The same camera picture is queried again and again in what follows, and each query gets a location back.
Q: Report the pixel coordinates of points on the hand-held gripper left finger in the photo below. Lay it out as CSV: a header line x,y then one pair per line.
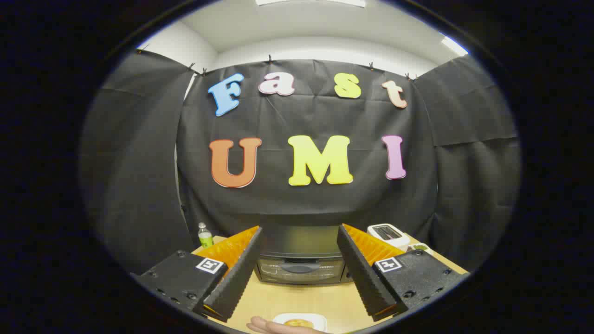
x,y
239,273

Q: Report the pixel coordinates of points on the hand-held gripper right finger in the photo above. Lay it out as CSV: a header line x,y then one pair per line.
x,y
361,273

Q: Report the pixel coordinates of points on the white square plate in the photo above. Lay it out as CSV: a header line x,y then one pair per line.
x,y
320,319

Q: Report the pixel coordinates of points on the black toaster oven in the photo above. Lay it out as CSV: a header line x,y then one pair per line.
x,y
297,242

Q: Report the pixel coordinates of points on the golden bread bun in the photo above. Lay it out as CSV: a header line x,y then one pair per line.
x,y
298,323

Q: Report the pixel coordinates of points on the white pop-up toaster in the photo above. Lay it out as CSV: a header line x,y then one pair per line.
x,y
392,239

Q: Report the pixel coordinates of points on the green label drink bottle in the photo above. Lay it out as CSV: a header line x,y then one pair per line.
x,y
205,237

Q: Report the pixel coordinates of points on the ceiling light panel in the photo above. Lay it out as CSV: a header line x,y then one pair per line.
x,y
454,46
311,2

